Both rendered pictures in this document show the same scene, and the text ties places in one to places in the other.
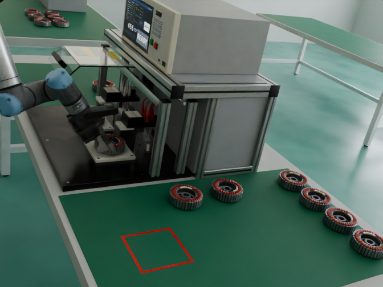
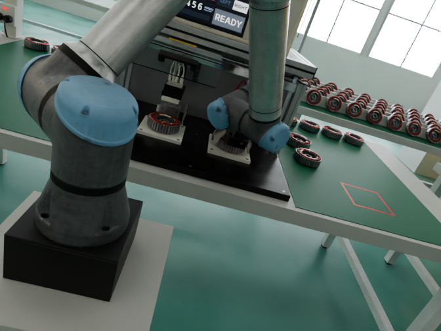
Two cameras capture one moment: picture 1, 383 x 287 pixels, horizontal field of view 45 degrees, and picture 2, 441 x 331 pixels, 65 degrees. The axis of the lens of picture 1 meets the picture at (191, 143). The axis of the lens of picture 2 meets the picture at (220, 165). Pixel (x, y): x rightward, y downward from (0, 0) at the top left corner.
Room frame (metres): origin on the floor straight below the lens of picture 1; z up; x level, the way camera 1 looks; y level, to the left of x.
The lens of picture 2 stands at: (1.04, 1.33, 1.24)
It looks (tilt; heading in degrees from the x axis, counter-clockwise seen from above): 25 degrees down; 295
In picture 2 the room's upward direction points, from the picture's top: 19 degrees clockwise
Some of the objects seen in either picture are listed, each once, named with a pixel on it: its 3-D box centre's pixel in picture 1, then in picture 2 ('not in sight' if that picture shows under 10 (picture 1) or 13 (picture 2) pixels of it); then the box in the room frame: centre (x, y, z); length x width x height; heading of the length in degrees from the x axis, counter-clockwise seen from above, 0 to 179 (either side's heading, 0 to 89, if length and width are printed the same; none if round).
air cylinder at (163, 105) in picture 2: (123, 116); (169, 111); (1.79, 0.30, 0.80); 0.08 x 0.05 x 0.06; 33
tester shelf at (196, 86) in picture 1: (184, 60); (222, 37); (1.79, 0.09, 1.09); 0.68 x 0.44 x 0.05; 33
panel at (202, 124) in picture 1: (163, 100); (209, 83); (1.75, 0.15, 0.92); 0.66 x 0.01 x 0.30; 33
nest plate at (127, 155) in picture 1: (109, 150); (228, 148); (1.51, 0.30, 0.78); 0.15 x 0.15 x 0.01; 33
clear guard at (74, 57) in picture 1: (98, 62); (182, 56); (1.71, 0.42, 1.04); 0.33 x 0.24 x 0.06; 123
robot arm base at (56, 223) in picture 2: not in sight; (86, 193); (1.42, 0.99, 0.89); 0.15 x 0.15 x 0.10
